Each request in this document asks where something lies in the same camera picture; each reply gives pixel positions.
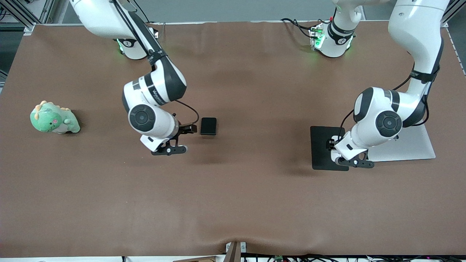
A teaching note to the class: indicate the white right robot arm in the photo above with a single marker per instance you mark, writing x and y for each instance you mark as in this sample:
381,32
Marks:
142,118

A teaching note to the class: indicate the black phone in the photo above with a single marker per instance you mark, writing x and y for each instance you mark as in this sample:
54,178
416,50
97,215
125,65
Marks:
208,126

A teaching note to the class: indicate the brown table cover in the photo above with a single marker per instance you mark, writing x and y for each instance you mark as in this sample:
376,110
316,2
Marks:
233,200

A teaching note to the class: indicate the black mouse pad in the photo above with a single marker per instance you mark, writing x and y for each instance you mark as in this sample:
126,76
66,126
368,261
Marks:
320,149

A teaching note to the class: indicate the aluminium frame profile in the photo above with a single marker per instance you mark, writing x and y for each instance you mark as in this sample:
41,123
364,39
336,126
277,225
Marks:
46,11
18,16
455,12

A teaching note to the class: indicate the green circuit board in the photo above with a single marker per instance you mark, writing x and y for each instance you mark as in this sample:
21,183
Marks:
279,258

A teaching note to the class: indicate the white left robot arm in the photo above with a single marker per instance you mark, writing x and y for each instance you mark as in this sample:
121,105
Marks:
389,123

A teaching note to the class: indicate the silver laptop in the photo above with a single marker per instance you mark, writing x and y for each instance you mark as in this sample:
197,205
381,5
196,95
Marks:
411,149

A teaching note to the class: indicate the green dinosaur plush toy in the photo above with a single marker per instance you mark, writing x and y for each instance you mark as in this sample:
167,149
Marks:
47,120

